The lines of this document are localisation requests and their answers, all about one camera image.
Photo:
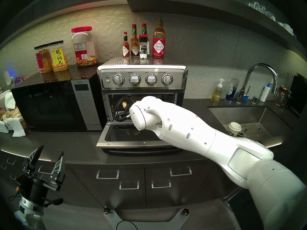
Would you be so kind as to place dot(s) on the small Tabasco bottle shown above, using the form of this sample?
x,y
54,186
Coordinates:
x,y
126,51

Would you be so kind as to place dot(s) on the dark wall shelf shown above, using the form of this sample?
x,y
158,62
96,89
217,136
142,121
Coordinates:
x,y
203,9

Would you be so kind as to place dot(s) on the chrome gooseneck faucet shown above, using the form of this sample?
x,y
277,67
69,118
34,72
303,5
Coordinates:
x,y
260,65

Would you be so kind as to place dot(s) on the red label snack jar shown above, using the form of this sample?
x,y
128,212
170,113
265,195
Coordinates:
x,y
42,61

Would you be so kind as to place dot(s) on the blue dish soap bottle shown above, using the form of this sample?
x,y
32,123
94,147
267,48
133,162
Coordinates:
x,y
229,90

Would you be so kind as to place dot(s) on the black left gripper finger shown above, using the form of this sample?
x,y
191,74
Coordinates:
x,y
58,173
32,161

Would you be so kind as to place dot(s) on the black microwave oven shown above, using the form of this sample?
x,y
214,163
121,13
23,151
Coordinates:
x,y
48,107

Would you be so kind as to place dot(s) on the black coffee machine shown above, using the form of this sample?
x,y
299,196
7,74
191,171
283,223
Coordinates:
x,y
298,95

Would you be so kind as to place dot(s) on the small white paper sheet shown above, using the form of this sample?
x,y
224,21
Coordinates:
x,y
3,127

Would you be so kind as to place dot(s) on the dark upper cabinet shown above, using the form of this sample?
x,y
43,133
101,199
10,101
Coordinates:
x,y
60,4

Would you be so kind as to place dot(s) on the red lid plastic jar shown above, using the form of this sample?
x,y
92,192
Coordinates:
x,y
84,49

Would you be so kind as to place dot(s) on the stainless steel sink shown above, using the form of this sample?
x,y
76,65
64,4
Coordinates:
x,y
239,114

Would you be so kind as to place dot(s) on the yellow label snack jar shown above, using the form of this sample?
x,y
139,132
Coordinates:
x,y
58,58

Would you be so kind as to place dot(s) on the purple snack package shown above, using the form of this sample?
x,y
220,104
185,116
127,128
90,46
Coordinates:
x,y
18,80

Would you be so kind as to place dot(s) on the green label Tabasco bottle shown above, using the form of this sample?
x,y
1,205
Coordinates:
x,y
144,28

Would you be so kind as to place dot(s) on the silver toaster oven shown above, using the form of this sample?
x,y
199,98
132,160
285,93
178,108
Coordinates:
x,y
144,71

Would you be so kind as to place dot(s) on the bagged bread loaf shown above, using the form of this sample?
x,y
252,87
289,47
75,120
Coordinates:
x,y
14,114

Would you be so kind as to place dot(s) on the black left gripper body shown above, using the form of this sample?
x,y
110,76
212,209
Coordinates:
x,y
33,188

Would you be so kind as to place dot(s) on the small chrome sink fixture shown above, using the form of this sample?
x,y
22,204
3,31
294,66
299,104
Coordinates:
x,y
254,99

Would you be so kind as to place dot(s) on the glass oven door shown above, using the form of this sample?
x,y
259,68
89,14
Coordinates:
x,y
115,142

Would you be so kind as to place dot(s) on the black frame knob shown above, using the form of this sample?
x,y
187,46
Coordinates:
x,y
107,210
185,211

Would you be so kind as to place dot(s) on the dark base cabinet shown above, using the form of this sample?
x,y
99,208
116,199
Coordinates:
x,y
134,198

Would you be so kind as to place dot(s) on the white bowl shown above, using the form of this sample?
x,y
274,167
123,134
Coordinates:
x,y
3,95

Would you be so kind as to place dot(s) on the white mug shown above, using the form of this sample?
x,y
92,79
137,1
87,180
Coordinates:
x,y
288,28
280,23

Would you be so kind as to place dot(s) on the medium orange Tabasco bottle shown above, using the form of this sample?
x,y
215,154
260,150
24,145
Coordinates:
x,y
134,49

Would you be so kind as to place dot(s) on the small blue plastic item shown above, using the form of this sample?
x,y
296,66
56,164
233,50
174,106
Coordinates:
x,y
244,98

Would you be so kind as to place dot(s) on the copper glass french press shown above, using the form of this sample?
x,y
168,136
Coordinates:
x,y
281,96

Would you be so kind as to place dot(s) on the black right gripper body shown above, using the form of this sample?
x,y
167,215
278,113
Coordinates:
x,y
124,111

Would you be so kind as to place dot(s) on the yellow hand soap dispenser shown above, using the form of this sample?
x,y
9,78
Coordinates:
x,y
217,95

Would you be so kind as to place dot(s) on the black salt grinder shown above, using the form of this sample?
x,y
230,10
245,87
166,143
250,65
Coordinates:
x,y
143,49

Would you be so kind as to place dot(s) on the large Tabasco bottle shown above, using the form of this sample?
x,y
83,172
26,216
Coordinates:
x,y
159,47

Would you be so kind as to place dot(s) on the white wall dispenser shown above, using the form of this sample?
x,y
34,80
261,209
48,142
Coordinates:
x,y
6,78

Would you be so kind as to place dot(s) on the white lidded paper cup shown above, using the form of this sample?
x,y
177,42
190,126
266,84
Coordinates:
x,y
234,127

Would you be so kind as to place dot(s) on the large white paper sheet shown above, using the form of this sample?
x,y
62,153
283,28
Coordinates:
x,y
16,127

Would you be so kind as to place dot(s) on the white bottle blue cap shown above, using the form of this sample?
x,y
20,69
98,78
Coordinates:
x,y
264,93

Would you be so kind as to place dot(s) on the grey robot base frame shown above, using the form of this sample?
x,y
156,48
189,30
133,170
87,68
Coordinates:
x,y
111,221

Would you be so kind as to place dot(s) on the white tissue paper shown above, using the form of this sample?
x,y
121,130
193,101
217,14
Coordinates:
x,y
9,101

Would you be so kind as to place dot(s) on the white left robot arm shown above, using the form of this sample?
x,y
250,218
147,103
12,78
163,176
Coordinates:
x,y
26,215

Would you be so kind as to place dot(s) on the silver oven knob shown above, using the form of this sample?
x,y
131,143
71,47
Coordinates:
x,y
167,79
135,79
151,79
119,80

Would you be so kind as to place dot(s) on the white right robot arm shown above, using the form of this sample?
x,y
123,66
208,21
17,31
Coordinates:
x,y
203,136

